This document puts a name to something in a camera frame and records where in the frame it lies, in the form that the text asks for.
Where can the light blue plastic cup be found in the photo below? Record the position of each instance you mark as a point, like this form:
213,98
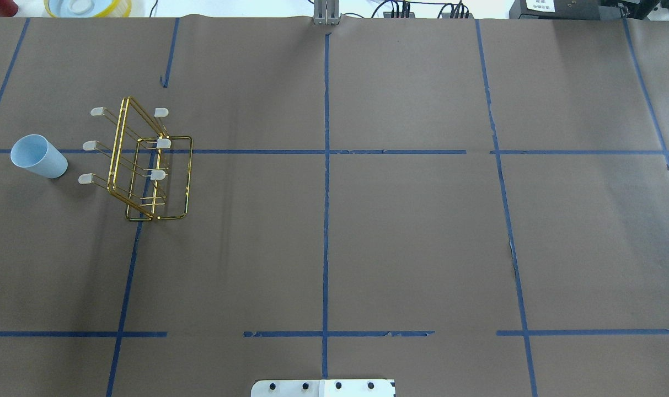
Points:
37,155

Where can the brown paper table cover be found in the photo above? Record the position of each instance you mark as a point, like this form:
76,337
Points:
468,207

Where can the white metal mounting plate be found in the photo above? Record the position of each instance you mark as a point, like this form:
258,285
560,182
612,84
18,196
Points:
324,387

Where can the black device with label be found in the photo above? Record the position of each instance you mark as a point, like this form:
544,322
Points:
565,10

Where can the yellow rimmed plastic bowl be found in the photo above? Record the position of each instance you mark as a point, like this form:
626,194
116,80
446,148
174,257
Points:
88,9

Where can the dark red cylinder object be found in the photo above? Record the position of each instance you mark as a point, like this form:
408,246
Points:
8,8

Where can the grey aluminium profile post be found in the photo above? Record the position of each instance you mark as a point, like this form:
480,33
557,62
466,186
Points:
326,12

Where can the gold wire cup holder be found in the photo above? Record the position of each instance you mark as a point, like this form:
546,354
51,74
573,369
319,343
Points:
149,168

